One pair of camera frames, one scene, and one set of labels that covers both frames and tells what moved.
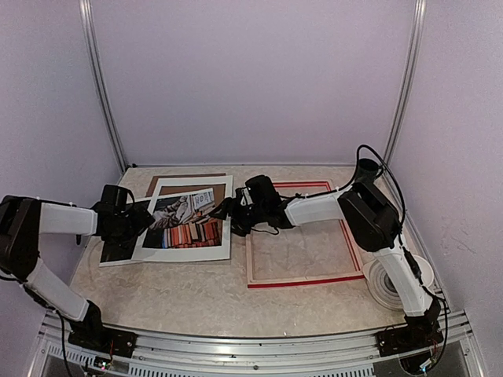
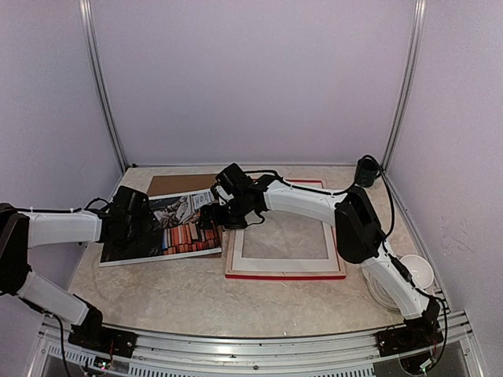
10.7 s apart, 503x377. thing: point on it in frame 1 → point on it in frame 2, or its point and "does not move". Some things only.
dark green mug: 368,170 does not move
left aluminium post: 86,13 does not move
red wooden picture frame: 307,279 → 316,185
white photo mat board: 217,253 → 283,265
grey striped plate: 381,285 does not move
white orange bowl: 426,271 does not move
